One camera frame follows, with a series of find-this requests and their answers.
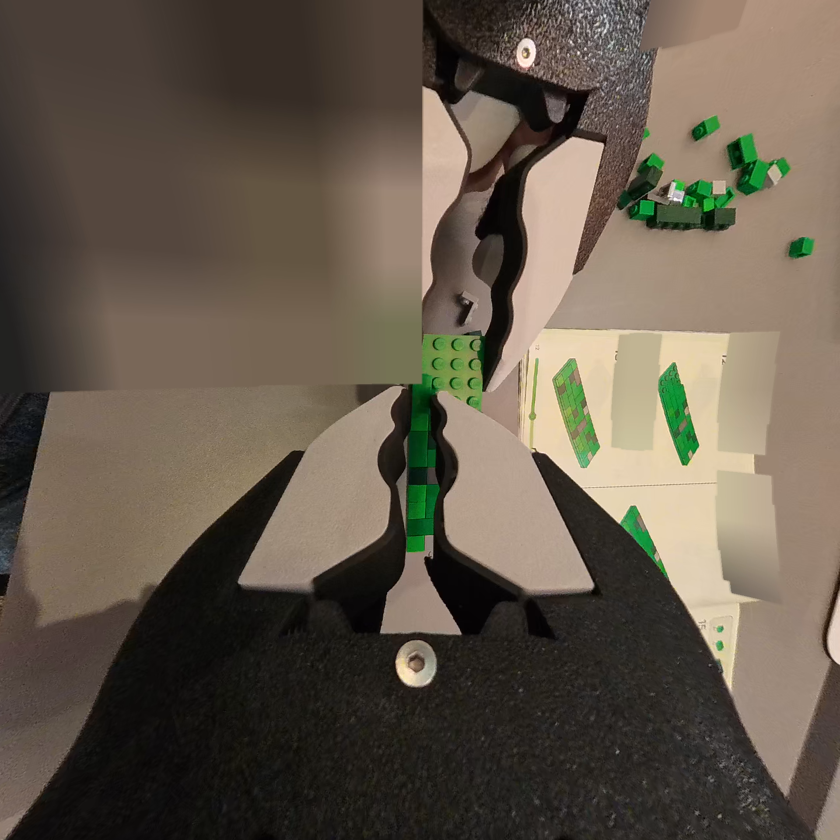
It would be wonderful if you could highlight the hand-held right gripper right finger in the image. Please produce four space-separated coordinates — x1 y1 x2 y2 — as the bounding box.
425 391 597 635

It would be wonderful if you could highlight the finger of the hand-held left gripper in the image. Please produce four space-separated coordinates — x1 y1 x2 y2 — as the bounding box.
422 88 471 306
475 133 605 395

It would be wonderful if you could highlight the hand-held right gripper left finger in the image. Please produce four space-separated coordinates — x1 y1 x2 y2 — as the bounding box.
238 386 411 633

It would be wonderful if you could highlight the pile of small green bricks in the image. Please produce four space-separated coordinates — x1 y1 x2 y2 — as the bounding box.
616 115 816 260

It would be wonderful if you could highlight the green studded plate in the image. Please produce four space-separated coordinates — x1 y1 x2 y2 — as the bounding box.
406 333 488 555

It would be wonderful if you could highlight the building instruction booklet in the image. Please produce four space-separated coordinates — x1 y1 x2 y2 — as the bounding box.
518 328 783 680

